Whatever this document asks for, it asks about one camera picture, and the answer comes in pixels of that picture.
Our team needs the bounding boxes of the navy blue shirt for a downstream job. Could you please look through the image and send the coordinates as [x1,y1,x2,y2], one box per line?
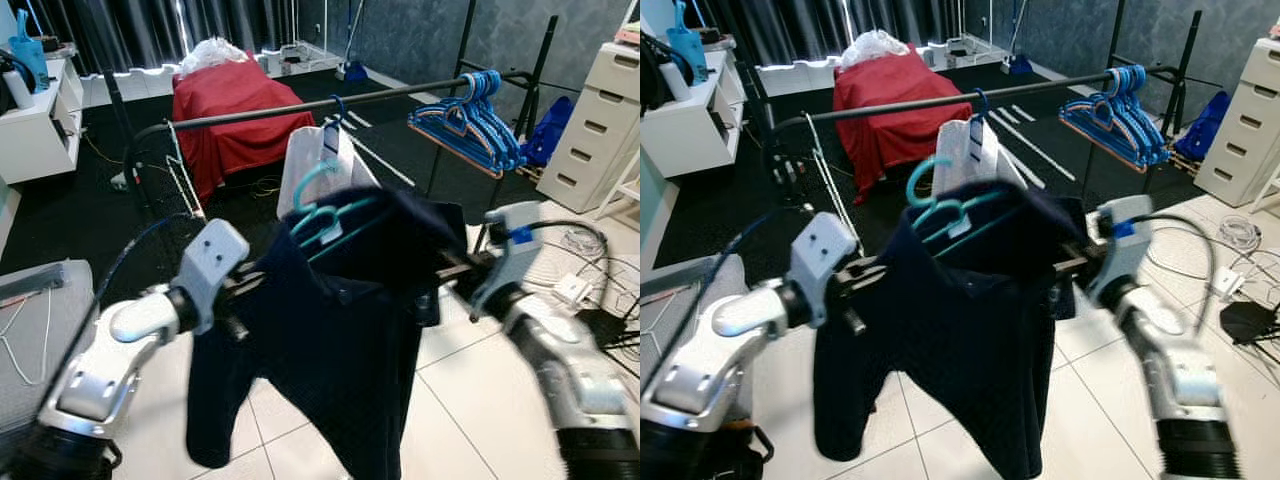
[812,180,1091,480]
[185,185,471,480]

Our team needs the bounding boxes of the teal plastic hanger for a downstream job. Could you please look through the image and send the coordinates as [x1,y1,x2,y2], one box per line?
[905,155,1011,263]
[290,160,389,266]

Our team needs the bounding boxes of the bunch of blue hangers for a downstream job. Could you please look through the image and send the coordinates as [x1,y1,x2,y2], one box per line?
[1058,65,1171,173]
[408,70,527,181]

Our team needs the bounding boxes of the white shirt with label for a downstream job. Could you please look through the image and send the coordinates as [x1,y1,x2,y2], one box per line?
[935,115,1026,196]
[278,125,381,221]

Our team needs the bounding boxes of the blue fabric bag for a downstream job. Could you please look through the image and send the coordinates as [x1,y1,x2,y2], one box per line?
[1172,90,1229,163]
[520,95,576,169]

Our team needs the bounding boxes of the black metal clothes rack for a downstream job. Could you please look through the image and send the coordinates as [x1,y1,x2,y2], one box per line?
[120,0,561,226]
[765,0,1206,216]

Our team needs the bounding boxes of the red cloth cover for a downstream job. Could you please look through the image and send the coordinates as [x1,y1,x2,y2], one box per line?
[833,50,973,176]
[172,55,316,204]

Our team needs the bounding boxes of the white drawer cabinet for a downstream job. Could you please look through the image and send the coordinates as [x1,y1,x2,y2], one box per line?
[1193,38,1280,208]
[537,42,640,214]

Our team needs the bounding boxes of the blue mop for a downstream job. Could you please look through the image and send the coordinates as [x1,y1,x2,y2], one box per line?
[1000,0,1036,76]
[335,0,371,81]

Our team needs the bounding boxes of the white desk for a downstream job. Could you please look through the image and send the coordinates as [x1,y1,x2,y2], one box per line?
[0,55,86,186]
[640,45,746,179]

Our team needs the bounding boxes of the white plastic bag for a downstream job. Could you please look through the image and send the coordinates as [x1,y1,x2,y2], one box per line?
[178,38,251,77]
[842,30,913,71]

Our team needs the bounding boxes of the low white appliance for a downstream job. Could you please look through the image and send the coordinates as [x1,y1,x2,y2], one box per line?
[265,42,321,76]
[925,35,986,71]

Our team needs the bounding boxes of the dark curtains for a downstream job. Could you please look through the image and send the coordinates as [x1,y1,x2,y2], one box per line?
[700,0,966,66]
[20,0,301,76]

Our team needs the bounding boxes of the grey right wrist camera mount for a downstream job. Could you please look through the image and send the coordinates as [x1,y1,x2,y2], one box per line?
[470,200,546,316]
[1085,195,1156,306]

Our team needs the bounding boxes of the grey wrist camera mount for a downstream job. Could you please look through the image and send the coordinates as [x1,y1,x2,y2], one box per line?
[470,200,546,316]
[1085,195,1156,306]
[788,212,859,329]
[176,218,251,336]

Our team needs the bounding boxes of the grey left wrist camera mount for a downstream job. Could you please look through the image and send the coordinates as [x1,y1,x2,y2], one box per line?
[788,212,859,329]
[176,218,251,336]

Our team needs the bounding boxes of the coiled light cable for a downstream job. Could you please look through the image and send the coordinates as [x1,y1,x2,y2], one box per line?
[562,228,606,256]
[1220,215,1263,251]

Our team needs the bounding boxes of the white wire hanger frame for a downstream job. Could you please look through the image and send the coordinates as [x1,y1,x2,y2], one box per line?
[165,120,208,219]
[800,115,846,216]

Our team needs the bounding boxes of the black tangled cable bundle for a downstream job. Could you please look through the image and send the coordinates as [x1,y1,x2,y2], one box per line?
[580,308,640,351]
[1220,300,1280,346]

